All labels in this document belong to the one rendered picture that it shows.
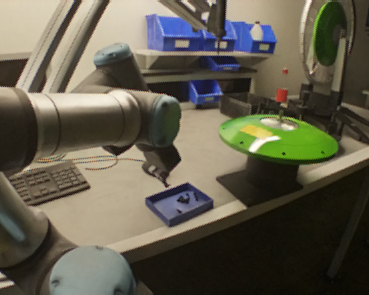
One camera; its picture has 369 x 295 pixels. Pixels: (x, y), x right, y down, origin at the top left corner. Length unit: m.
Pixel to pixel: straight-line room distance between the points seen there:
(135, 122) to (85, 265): 0.17
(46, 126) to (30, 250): 0.18
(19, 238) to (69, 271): 0.07
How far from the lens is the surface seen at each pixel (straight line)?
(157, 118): 0.29
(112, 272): 0.31
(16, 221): 0.34
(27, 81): 0.45
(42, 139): 0.21
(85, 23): 0.51
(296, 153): 0.60
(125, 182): 0.74
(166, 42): 1.24
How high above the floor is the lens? 1.29
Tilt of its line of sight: 23 degrees down
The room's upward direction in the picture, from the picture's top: 2 degrees clockwise
